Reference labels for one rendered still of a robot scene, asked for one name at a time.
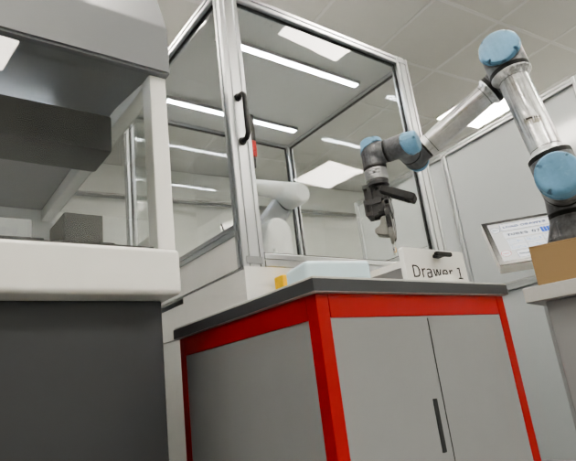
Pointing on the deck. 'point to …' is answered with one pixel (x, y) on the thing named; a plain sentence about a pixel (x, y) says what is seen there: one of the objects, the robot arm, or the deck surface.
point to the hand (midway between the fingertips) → (395, 240)
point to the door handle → (244, 116)
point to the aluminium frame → (225, 31)
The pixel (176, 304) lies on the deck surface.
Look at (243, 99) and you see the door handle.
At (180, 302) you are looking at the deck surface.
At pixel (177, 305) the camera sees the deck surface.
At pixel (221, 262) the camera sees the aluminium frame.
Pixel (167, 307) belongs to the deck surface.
